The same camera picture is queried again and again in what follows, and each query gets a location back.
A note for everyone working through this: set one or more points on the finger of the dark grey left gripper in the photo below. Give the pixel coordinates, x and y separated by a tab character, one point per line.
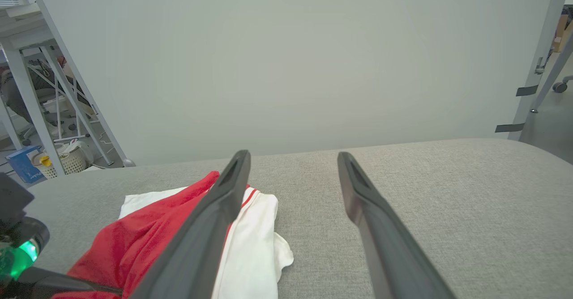
58	285

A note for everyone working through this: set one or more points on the black tape strip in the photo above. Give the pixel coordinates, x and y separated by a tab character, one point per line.
527	90
509	128

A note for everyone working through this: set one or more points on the yellow plastic item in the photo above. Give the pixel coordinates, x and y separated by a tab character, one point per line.
44	160

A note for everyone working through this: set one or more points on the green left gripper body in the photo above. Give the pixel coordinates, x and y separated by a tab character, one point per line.
22	249

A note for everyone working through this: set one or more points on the blue cardboard box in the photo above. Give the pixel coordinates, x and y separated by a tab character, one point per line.
22	167

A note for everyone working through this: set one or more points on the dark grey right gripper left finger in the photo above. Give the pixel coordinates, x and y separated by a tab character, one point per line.
201	245

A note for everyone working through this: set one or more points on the white woven laundry basket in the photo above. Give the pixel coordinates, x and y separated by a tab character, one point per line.
71	161

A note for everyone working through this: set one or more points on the office chair caster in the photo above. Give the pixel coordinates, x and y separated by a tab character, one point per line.
559	86

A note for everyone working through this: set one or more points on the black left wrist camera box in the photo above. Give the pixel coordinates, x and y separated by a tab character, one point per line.
13	198

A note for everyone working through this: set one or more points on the white metal table frame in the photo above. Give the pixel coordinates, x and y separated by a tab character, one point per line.
27	88

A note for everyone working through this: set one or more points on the red and white basketball jersey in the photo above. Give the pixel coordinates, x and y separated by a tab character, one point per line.
134	236

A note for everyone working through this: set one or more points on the white backdrop panel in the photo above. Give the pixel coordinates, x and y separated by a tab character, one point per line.
291	66

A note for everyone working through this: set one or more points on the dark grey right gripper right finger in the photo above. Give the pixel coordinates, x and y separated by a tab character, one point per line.
385	245

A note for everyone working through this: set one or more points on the brown cardboard box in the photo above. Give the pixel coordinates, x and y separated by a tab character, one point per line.
563	35

